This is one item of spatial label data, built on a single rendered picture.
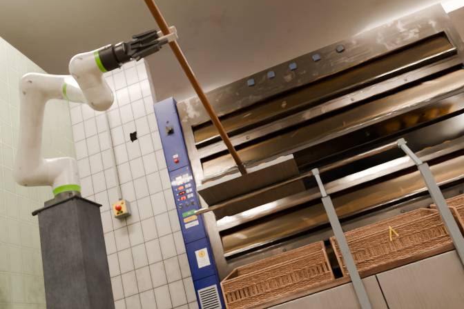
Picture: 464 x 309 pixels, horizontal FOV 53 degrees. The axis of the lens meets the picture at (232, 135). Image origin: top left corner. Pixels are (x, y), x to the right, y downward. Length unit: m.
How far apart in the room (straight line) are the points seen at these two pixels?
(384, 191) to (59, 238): 1.83
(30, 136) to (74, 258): 0.58
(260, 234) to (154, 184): 0.82
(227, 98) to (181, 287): 1.30
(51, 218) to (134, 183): 1.17
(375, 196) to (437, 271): 0.75
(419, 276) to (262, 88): 1.63
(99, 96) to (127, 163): 1.59
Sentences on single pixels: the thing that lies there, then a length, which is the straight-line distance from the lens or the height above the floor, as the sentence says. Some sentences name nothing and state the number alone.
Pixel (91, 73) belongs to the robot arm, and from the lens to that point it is 1.84.
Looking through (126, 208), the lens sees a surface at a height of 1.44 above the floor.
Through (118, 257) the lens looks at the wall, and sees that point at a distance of 3.28.
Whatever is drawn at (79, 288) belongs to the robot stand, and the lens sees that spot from 2.13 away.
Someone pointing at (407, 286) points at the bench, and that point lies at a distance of 2.34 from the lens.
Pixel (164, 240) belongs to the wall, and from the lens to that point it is 3.15.
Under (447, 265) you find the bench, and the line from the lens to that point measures 2.37.
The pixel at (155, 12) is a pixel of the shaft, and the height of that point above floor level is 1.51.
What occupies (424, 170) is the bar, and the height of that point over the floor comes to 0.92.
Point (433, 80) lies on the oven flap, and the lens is 3.27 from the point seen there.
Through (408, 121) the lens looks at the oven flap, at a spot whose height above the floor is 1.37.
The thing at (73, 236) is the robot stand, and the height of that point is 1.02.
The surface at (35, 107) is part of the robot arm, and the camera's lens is 2.26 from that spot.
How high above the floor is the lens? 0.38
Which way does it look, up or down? 25 degrees up
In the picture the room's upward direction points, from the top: 17 degrees counter-clockwise
